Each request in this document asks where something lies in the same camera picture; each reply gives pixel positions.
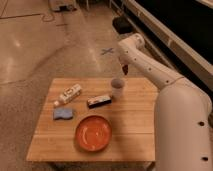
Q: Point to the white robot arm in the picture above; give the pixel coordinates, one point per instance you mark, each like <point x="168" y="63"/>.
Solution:
<point x="181" y="110"/>

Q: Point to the white toothpaste box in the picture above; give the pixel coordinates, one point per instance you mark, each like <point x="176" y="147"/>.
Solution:
<point x="68" y="95"/>

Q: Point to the long metal rail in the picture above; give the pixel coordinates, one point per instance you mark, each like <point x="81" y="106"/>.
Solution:
<point x="183" y="29"/>

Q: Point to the dark red pepper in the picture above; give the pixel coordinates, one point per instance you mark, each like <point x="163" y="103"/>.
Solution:
<point x="125" y="69"/>

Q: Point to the blue sponge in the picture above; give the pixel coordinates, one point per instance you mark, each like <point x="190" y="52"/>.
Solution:
<point x="62" y="113"/>

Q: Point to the wooden table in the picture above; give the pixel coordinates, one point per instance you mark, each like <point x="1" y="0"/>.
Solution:
<point x="122" y="130"/>

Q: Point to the orange plate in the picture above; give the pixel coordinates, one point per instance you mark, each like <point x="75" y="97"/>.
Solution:
<point x="93" y="133"/>

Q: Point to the grey device on floor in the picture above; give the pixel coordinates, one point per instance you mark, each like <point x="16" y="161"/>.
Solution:
<point x="62" y="5"/>

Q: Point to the black and white box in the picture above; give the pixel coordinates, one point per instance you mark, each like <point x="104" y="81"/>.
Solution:
<point x="98" y="101"/>

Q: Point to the black floor box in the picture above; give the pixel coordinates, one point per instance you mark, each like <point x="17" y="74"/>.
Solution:
<point x="122" y="25"/>

